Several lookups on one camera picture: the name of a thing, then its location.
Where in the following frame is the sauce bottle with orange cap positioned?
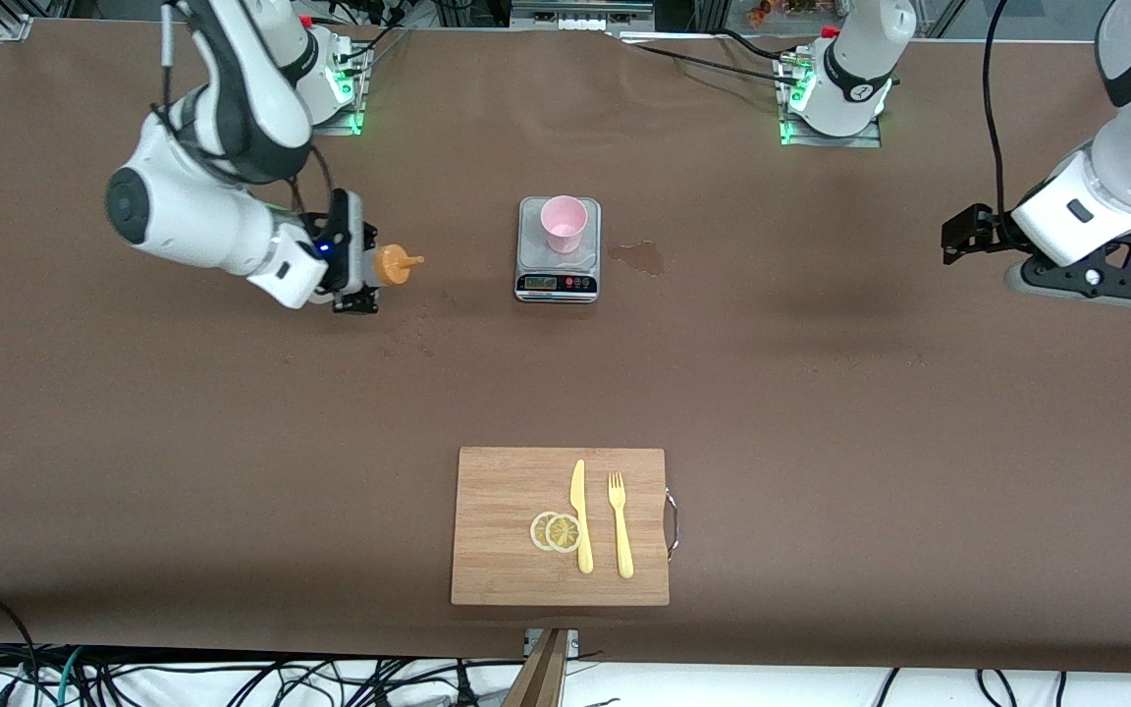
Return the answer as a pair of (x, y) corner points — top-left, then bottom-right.
(369, 244), (425, 289)

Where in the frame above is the pink plastic cup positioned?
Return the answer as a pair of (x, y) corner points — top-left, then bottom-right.
(540, 195), (589, 254)

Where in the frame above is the steel kitchen scale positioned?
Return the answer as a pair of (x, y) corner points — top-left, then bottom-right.
(513, 196), (603, 303)

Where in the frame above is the bamboo cutting board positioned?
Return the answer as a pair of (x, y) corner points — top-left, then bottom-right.
(450, 447), (680, 607)

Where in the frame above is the yellow plastic knife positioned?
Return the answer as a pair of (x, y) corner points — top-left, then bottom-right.
(569, 460), (595, 575)

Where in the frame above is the white power strip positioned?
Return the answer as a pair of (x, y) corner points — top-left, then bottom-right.
(511, 0), (657, 32)

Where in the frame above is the yellow plastic fork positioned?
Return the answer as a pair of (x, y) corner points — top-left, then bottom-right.
(608, 471), (635, 579)

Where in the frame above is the wooden beam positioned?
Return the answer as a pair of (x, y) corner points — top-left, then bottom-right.
(502, 628), (569, 707)

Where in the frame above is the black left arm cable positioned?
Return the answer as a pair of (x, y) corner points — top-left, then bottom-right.
(982, 0), (1020, 229)

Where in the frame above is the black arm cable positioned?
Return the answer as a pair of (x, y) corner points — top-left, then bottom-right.
(148, 0), (336, 229)
(982, 0), (1020, 229)

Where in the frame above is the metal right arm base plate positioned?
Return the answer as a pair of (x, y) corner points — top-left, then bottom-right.
(308, 39), (367, 136)

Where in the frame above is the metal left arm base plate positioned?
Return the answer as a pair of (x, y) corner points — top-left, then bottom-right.
(777, 49), (884, 149)

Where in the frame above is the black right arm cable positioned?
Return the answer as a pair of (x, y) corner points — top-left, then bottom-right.
(148, 0), (336, 229)

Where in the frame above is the black cable on table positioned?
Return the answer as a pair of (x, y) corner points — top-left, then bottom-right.
(615, 27), (792, 78)

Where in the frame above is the metal table bracket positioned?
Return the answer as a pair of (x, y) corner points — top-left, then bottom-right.
(523, 628), (581, 657)

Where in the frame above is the teal floor cable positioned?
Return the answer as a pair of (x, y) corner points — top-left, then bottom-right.
(55, 646), (85, 707)

